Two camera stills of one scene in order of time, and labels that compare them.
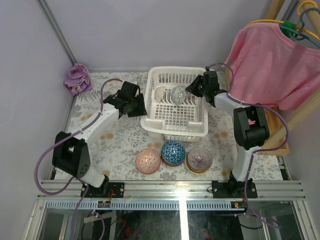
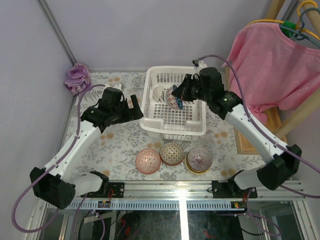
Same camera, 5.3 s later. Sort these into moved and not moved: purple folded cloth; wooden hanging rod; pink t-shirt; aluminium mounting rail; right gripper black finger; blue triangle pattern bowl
Moved: blue triangle pattern bowl; right gripper black finger
Not moved: pink t-shirt; wooden hanging rod; aluminium mounting rail; purple folded cloth
